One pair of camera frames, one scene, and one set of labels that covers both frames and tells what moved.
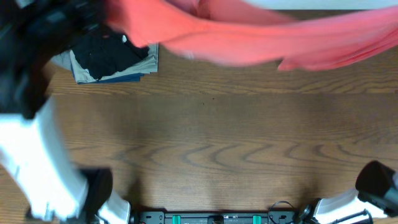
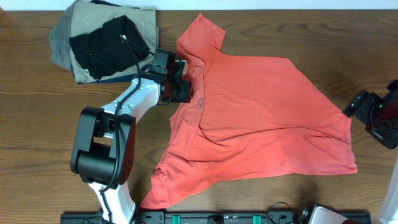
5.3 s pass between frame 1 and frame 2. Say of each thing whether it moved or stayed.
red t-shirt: moved
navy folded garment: stayed
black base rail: stayed
